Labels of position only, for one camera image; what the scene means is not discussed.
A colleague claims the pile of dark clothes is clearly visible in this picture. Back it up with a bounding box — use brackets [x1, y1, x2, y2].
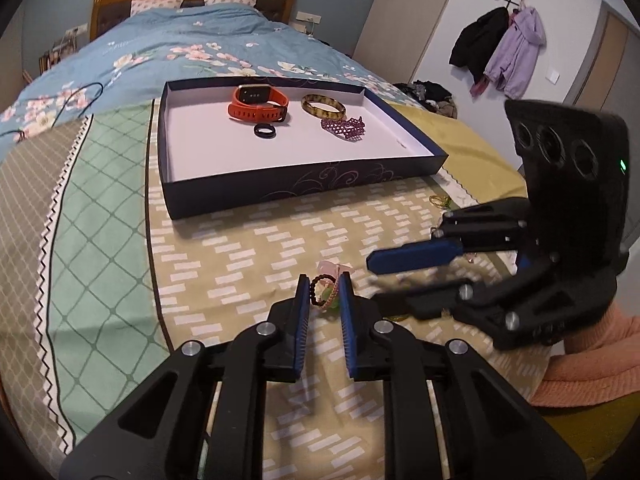
[395, 80, 458, 119]

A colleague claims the black hanging jacket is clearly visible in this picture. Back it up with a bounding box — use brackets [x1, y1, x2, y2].
[449, 6, 510, 84]

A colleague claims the navy shallow box tray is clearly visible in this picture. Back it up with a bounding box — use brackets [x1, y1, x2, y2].
[155, 77, 448, 220]

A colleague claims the blue floral duvet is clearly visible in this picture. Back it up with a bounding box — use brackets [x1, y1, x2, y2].
[1, 3, 411, 154]

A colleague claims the left floral pillow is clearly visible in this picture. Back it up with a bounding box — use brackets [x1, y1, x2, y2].
[130, 0, 184, 16]

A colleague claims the purple beaded bracelet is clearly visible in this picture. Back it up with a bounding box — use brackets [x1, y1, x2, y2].
[320, 116, 368, 144]

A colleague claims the patterned green yellow blanket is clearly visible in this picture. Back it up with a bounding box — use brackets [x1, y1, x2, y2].
[1, 103, 525, 474]

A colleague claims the black charging cable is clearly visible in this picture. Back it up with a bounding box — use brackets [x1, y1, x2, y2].
[0, 80, 106, 143]

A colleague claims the white wall socket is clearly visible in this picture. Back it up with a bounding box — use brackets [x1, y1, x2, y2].
[295, 11, 321, 24]

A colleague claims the pink sleeve forearm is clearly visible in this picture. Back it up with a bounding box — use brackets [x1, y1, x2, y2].
[530, 304, 639, 408]

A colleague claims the orange smart watch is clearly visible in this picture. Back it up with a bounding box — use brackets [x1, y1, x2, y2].
[228, 84, 288, 124]

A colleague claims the tortoiseshell bangle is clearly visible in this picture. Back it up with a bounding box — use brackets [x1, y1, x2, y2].
[300, 93, 346, 120]

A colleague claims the purple hanging jacket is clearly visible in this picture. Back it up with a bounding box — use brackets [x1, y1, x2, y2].
[470, 6, 547, 100]

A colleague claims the wooden door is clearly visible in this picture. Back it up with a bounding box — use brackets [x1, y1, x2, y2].
[564, 1, 639, 126]

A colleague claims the pink flower hair tie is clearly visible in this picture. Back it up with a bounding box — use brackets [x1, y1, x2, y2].
[308, 260, 354, 316]

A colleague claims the beige wardrobe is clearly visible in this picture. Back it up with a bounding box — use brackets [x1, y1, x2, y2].
[352, 0, 448, 82]

